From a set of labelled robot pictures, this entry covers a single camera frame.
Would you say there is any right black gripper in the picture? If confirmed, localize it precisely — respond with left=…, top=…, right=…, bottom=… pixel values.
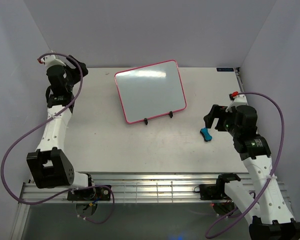
left=203, top=104, right=241, bottom=137

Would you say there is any blue bone-shaped eraser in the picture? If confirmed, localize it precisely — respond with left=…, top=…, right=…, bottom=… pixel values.
left=200, top=127, right=213, bottom=142

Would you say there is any pink framed whiteboard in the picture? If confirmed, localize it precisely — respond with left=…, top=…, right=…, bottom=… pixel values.
left=114, top=59, right=187, bottom=124

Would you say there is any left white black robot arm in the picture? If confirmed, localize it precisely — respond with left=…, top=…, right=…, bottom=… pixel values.
left=26, top=54, right=96, bottom=200

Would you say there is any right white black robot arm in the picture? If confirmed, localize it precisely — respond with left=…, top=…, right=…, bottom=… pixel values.
left=203, top=104, right=300, bottom=240

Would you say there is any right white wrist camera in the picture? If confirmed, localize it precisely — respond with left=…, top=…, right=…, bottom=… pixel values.
left=226, top=91, right=248, bottom=112

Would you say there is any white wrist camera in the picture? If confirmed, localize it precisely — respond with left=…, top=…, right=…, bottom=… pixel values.
left=226, top=91, right=248, bottom=112
left=37, top=51, right=66, bottom=69

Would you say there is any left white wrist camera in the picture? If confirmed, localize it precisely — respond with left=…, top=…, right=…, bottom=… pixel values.
left=37, top=51, right=66, bottom=69

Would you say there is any black wire whiteboard stand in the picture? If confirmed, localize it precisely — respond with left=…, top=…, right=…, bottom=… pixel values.
left=143, top=111, right=174, bottom=126

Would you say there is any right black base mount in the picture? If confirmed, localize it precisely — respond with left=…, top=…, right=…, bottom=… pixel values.
left=193, top=184, right=220, bottom=201

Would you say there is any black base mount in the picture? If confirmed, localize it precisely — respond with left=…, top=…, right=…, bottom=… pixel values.
left=193, top=184, right=220, bottom=201
left=66, top=185, right=112, bottom=202

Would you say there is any aluminium rail frame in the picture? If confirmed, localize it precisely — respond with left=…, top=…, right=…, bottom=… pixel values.
left=17, top=172, right=291, bottom=205

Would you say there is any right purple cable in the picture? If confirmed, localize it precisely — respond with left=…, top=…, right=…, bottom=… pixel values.
left=204, top=91, right=285, bottom=240

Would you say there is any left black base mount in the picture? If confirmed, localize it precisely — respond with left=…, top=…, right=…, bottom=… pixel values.
left=66, top=185, right=112, bottom=202

